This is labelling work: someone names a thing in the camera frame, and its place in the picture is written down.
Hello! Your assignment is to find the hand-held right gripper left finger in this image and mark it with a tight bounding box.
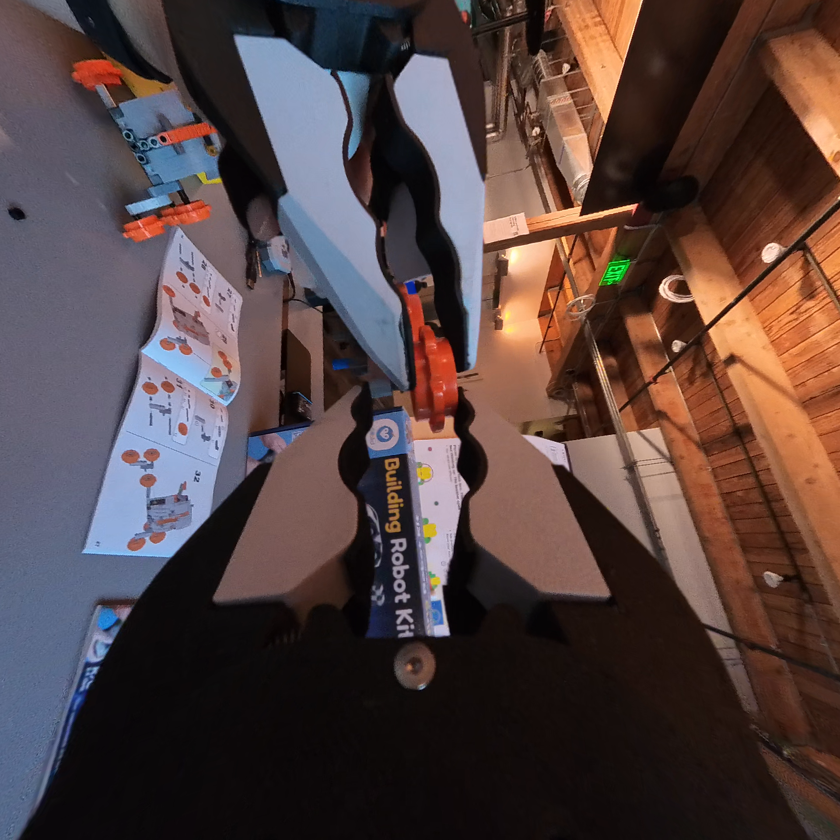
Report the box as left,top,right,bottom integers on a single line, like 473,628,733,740
213,386,373,606

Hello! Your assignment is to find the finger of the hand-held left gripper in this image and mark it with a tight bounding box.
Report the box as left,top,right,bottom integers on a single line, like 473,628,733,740
366,51,488,371
233,33,411,391

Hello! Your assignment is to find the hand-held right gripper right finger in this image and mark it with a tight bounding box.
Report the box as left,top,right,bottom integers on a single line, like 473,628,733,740
457,389,613,599

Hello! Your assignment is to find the orange toy wheel assembly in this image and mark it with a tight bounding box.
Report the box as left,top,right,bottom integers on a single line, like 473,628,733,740
398,282,462,434

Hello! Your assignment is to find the grey desk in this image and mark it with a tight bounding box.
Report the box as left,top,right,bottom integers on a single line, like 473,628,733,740
0,0,293,840

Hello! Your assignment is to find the person's left hand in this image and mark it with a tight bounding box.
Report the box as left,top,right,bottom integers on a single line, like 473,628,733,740
246,196,284,242

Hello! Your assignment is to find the grey orange toy robot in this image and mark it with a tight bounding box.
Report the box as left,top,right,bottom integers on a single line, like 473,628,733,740
71,58,221,244

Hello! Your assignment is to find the dark blue robot kit box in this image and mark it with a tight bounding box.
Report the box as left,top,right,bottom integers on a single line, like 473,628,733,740
246,407,455,639

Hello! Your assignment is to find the open instruction booklet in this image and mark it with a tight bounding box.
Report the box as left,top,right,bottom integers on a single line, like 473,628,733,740
82,226,245,559

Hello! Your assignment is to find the black ceiling panel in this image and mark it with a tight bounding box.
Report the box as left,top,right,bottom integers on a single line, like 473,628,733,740
580,0,757,219

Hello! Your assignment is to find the blue printed kit booklet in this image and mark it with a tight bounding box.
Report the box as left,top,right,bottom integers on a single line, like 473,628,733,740
36,598,140,795

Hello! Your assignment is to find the metal ventilation duct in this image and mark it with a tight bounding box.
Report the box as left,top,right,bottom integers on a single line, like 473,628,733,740
533,54,602,199

